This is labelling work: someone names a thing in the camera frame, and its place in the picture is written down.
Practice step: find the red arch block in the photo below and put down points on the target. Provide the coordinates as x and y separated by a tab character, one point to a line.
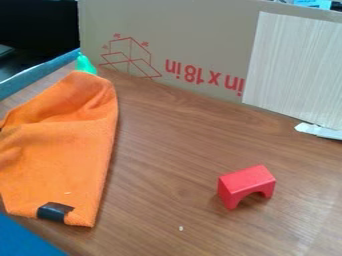
242	184

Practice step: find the cardboard box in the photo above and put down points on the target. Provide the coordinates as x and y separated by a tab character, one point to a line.
178	43

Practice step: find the white board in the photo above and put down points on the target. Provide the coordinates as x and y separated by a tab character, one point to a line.
296	70

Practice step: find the orange cloth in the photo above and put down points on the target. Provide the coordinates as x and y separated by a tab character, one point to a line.
53	146

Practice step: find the green toy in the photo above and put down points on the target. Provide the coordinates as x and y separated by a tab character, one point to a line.
85	65

